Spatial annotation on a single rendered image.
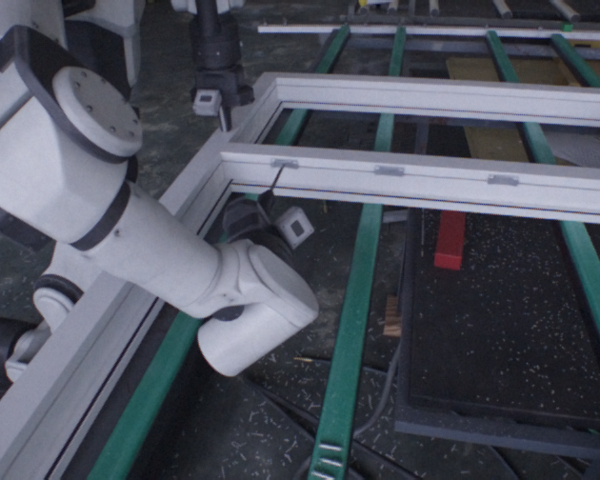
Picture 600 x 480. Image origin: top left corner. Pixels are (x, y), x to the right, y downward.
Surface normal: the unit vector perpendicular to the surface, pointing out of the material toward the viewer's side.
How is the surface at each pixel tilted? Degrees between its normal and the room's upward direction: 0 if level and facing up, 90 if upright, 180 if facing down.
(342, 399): 0
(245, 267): 19
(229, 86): 90
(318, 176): 90
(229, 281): 33
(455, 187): 90
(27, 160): 61
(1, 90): 110
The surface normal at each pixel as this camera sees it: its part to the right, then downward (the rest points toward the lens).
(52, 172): -0.23, 0.16
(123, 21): 0.82, 0.37
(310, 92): -0.21, 0.59
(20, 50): 0.22, -0.59
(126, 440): -0.04, -0.80
